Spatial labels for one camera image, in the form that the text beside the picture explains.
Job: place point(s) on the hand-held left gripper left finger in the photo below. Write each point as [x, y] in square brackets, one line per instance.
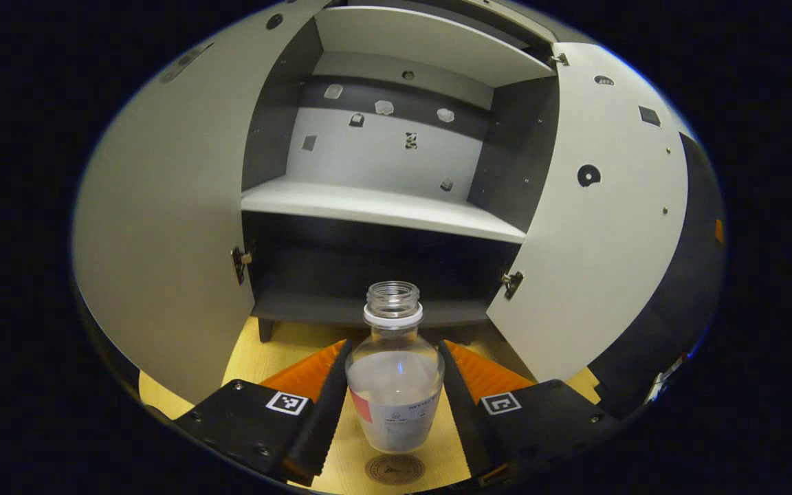
[324, 426]

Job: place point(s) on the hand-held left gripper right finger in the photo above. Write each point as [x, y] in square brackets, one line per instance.
[461, 412]

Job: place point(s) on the clear glass bottle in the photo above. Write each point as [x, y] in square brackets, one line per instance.
[396, 385]

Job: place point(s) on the white cabinet door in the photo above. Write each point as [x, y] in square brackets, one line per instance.
[595, 240]
[162, 240]

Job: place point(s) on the grey and white cabinet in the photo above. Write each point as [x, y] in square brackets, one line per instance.
[272, 137]

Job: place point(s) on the metal door hinge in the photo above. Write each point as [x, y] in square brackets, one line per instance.
[559, 60]
[511, 283]
[239, 263]

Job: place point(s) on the white cabinet shelf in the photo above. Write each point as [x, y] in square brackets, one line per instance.
[368, 203]
[423, 41]

